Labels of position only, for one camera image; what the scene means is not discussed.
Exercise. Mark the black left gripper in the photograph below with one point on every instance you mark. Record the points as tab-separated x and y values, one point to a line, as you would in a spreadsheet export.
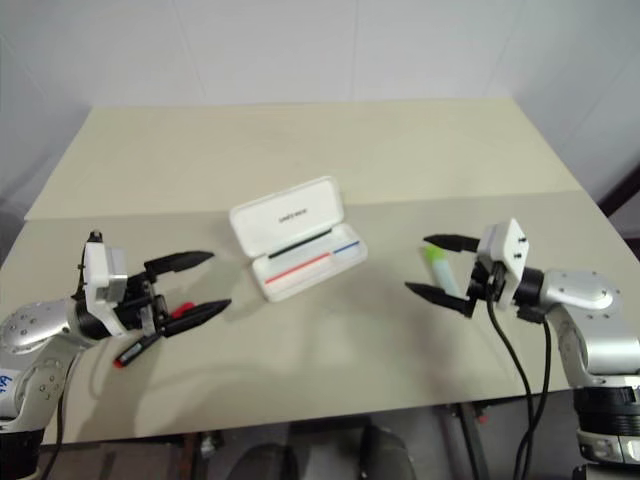
134	301

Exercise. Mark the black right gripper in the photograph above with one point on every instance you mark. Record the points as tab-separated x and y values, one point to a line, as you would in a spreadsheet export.
478	285

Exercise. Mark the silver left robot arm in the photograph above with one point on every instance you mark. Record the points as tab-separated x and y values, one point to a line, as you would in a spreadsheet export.
30	326

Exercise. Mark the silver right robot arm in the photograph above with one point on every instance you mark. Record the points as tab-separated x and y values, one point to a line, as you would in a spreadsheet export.
585	296

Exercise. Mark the white hinged pencil case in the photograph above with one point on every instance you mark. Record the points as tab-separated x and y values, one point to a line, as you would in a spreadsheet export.
285	215

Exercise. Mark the pale highlighter with green cap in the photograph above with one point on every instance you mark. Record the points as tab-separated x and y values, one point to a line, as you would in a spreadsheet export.
443	273

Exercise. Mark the black marker with red cap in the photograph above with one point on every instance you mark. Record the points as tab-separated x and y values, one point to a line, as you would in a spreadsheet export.
131	352

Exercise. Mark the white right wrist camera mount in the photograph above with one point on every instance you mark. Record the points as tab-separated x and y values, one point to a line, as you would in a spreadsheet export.
510	250

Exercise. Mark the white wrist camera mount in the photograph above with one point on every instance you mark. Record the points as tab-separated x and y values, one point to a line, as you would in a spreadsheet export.
98	270
510	250

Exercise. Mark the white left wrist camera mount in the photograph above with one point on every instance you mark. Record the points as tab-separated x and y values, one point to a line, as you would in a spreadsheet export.
98	270

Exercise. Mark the metal table frame leg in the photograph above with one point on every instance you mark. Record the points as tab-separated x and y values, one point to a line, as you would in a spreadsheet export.
470	440

